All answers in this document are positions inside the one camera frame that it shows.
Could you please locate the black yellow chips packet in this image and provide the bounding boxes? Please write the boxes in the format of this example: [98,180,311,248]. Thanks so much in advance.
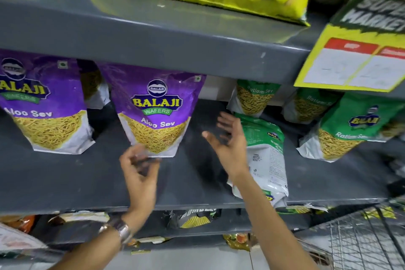
[167,209,219,230]

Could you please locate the white red snack packet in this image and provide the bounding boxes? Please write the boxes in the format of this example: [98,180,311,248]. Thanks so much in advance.
[0,222,49,253]

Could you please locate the orange snack packet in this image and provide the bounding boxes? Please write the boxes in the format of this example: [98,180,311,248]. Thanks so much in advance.
[0,214,39,233]

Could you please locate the silver wristwatch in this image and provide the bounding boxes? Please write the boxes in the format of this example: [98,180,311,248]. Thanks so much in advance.
[99,217,134,249]

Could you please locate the person's right hand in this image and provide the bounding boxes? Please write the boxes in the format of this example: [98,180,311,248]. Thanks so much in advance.
[202,112,250,179]

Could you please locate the purple snack packet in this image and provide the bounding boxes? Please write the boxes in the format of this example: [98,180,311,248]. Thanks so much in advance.
[77,59,111,109]
[96,62,207,158]
[0,49,96,155]

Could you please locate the green snack packet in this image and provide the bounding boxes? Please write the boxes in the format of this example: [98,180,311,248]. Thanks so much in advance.
[282,88,343,125]
[227,79,282,119]
[227,113,289,209]
[297,92,405,163]

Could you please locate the yellow brown snack packet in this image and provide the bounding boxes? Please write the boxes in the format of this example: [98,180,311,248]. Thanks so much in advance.
[222,232,259,252]

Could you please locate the wire shopping basket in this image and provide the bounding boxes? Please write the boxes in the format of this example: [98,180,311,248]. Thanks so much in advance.
[297,203,405,270]

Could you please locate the green yellow price sign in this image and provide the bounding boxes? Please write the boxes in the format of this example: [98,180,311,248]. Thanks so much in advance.
[294,0,405,93]

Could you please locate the grey metal shelf board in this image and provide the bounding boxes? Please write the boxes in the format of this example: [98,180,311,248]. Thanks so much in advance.
[30,207,329,250]
[0,100,400,216]
[0,0,405,100]

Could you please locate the person's left forearm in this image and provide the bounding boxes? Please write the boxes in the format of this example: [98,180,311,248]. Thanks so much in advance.
[47,213,150,270]

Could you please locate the person's right forearm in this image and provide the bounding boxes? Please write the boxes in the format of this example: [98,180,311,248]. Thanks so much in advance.
[234,168,320,270]

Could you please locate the person's left hand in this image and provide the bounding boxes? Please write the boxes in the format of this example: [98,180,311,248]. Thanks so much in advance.
[119,144,162,217]

